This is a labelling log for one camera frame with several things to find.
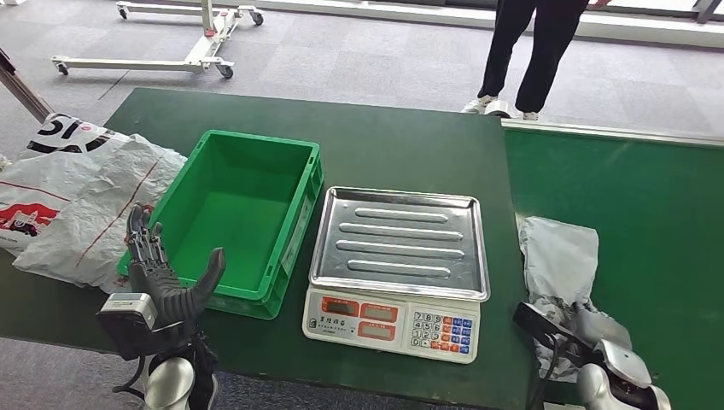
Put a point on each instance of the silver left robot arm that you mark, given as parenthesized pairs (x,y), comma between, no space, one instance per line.
(168,387)

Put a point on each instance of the large white printed mailer bag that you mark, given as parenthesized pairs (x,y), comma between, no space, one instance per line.
(85,192)

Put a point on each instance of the silver conveyor end roller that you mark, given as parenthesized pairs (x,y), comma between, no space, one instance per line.
(498,108)

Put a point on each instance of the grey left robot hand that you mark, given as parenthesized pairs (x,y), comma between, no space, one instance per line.
(161,291)

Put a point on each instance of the white wheeled lift frame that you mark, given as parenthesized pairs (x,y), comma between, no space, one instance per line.
(141,66)

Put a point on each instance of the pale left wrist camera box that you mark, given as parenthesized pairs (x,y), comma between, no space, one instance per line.
(125,319)

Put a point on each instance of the white scale with steel tray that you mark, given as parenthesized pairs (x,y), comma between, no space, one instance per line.
(399,243)

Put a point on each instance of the green conveyor belt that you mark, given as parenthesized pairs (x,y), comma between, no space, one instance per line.
(650,215)

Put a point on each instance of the person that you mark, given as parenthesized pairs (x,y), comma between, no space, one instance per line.
(543,51)

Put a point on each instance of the metal stand leg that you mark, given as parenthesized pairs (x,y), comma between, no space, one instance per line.
(22,87)

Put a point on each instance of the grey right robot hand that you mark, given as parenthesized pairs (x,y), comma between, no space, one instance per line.
(599,328)

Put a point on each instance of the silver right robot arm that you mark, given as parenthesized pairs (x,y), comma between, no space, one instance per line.
(599,390)

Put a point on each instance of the aluminium conveyor side rail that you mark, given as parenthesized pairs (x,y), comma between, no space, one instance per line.
(622,133)

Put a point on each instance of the grey plastic package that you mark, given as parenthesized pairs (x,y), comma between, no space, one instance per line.
(557,260)

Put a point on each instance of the green plastic crate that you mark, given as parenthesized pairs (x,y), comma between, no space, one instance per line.
(232,215)

